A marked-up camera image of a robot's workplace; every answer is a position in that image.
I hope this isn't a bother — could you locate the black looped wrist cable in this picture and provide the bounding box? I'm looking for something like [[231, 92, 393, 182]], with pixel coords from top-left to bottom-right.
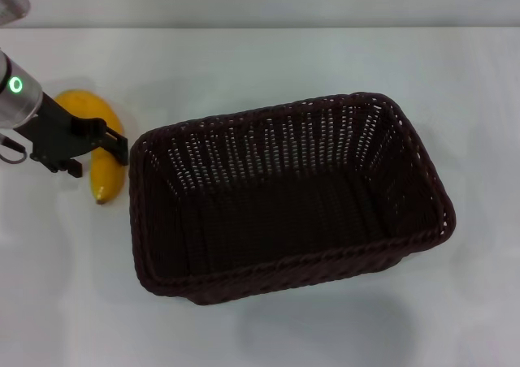
[[0, 136, 28, 166]]

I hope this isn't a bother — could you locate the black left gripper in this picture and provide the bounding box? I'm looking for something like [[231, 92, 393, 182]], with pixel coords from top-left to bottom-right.
[[17, 93, 130, 179]]

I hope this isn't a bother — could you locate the dark brown wicker basket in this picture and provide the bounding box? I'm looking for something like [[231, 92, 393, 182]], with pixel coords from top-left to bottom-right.
[[128, 91, 457, 307]]

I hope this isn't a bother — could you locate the yellow banana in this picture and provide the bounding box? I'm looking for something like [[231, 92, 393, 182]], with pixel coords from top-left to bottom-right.
[[54, 89, 127, 205]]

